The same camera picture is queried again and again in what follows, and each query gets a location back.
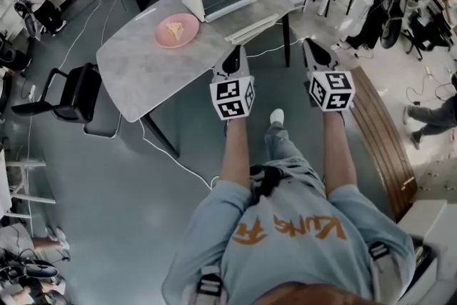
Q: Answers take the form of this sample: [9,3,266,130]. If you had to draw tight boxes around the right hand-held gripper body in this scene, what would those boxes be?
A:
[305,55,356,113]

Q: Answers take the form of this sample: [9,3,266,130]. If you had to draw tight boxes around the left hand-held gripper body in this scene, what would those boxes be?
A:
[209,62,256,121]

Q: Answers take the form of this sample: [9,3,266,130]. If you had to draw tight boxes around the person's right forearm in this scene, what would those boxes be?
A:
[321,109,359,197]

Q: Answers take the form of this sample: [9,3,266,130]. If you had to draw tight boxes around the person's left forearm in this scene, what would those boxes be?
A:
[218,116,251,190]

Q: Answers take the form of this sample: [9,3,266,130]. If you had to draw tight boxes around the black table leg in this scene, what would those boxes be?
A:
[281,14,291,68]
[145,113,181,159]

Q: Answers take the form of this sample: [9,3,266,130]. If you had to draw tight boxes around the person's white shoe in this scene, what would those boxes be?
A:
[269,108,286,126]

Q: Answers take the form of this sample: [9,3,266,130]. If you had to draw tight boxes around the pink round plate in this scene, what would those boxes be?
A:
[154,13,200,49]

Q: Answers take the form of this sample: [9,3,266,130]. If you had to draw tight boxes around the yellow food slice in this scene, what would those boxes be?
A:
[165,21,185,40]

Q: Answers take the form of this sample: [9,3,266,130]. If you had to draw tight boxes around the brown slatted wooden board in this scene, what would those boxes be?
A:
[351,66,418,222]

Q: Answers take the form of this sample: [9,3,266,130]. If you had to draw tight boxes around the person's blue jeans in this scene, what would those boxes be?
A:
[263,124,326,199]

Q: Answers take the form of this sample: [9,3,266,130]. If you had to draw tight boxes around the black chair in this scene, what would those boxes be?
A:
[11,62,122,139]

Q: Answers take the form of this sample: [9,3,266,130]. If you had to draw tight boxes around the white box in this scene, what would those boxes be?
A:
[396,199,457,305]

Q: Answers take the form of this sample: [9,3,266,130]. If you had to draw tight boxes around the person's light blue shirt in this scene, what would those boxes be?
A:
[162,179,417,305]

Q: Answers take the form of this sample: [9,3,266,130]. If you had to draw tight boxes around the white stool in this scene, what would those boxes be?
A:
[0,159,57,219]

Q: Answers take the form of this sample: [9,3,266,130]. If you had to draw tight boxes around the white floor cable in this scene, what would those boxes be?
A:
[137,117,221,190]

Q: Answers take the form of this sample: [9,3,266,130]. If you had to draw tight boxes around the grey harness strap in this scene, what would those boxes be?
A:
[194,266,226,305]
[367,241,394,279]

